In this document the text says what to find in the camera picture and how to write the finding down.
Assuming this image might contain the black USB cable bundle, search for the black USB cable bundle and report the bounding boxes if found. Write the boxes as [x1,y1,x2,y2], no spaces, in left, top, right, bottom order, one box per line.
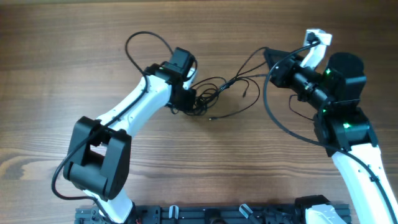
[182,46,271,121]

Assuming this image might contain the black left camera cable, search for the black left camera cable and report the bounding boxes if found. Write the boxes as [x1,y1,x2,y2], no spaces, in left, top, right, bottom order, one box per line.
[51,30,198,224]

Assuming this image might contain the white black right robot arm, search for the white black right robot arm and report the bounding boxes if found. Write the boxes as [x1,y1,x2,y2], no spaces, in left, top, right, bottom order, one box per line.
[264,48,397,223]

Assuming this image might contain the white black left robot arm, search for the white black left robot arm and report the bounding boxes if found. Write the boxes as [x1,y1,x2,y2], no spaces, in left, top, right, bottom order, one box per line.
[63,48,196,223]

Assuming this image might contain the black right camera cable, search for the black right camera cable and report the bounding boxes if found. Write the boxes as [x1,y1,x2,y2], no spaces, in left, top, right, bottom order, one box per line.
[262,34,398,224]

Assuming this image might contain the black camera cable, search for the black camera cable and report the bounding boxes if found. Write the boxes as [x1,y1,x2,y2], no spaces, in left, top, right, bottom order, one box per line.
[262,34,398,224]
[51,30,198,224]

